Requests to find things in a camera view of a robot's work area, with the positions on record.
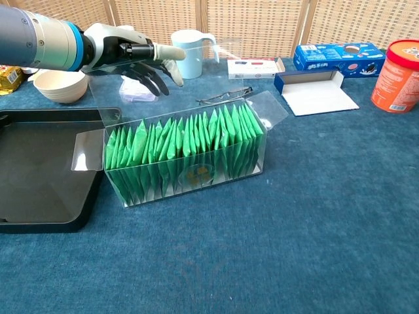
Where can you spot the transparent plastic sachet box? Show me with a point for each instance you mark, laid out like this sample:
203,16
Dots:
271,108

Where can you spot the black plastic tray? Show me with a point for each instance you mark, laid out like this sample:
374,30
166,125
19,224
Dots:
32,163

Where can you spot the green paper sachet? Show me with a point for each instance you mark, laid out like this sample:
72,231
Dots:
255,126
140,144
110,150

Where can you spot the small white tape roll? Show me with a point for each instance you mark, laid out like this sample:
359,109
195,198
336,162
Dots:
29,70

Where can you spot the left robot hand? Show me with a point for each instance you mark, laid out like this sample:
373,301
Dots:
111,42

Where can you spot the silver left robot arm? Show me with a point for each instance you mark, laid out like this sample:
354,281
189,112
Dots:
39,42

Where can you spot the yellow snack package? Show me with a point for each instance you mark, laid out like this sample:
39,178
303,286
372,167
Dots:
10,80

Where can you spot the blue cookie box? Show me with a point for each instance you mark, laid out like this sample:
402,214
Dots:
327,60

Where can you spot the cream bowl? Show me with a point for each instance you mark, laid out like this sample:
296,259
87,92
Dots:
60,86

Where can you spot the orange canister red lid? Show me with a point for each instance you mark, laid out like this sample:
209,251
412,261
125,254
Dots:
396,81

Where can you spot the open blue white carton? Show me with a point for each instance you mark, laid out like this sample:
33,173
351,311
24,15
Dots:
317,99

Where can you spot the white box red blue print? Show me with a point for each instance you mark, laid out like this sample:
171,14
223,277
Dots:
252,70

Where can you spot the black frame eyeglasses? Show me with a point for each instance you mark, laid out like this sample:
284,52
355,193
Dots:
209,99

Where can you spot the light blue pitcher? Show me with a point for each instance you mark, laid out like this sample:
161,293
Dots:
196,67

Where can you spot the woven rattan folding screen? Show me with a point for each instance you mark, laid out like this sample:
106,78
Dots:
255,19

